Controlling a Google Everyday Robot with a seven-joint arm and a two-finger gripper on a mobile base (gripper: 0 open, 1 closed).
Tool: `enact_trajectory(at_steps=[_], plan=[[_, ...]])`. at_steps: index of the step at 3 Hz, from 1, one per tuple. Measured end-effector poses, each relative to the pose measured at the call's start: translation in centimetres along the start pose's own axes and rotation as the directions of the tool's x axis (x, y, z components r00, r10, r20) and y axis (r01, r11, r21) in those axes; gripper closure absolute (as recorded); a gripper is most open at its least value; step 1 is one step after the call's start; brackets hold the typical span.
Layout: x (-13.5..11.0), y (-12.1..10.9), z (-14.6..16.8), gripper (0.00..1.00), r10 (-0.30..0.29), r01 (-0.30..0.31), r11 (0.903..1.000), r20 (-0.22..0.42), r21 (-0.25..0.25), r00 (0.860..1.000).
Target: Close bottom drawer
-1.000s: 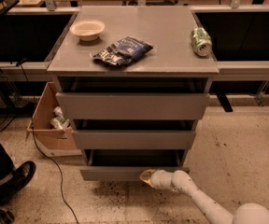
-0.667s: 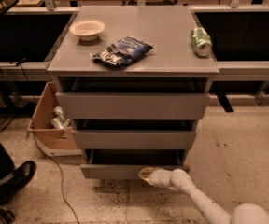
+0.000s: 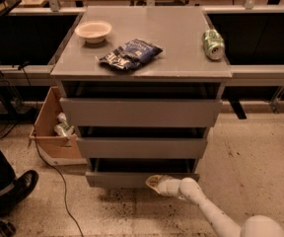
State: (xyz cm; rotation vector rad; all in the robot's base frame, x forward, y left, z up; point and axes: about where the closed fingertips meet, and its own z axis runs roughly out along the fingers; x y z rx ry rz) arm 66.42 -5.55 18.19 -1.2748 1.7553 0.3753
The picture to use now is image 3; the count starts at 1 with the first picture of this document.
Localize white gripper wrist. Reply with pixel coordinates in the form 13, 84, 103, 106
146, 175, 181, 198

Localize grey bottom drawer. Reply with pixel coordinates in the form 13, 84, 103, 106
86, 158, 199, 189

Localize grey drawer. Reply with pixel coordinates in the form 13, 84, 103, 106
60, 98, 222, 127
77, 126, 207, 159
86, 158, 199, 189

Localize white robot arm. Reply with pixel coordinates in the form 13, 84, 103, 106
146, 175, 284, 237

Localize grey drawer cabinet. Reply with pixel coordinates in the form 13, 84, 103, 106
50, 5, 233, 170

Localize grey middle drawer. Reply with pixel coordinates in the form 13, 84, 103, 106
77, 126, 207, 159

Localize grey top drawer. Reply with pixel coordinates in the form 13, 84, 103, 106
60, 98, 222, 127

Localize brown cardboard box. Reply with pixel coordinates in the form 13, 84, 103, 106
30, 87, 83, 165

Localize cans in cardboard box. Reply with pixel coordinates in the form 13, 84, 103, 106
54, 113, 75, 139

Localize blue chip bag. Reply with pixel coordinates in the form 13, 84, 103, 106
99, 39, 163, 71

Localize green soda can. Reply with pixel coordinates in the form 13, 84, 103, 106
202, 29, 225, 60

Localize black chair caster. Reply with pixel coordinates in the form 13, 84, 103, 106
0, 221, 16, 237

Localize black shoe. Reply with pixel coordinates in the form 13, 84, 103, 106
0, 170, 38, 218

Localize white paper bowl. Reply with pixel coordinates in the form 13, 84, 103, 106
75, 21, 112, 43

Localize black floor cable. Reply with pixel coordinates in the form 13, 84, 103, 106
17, 62, 85, 237

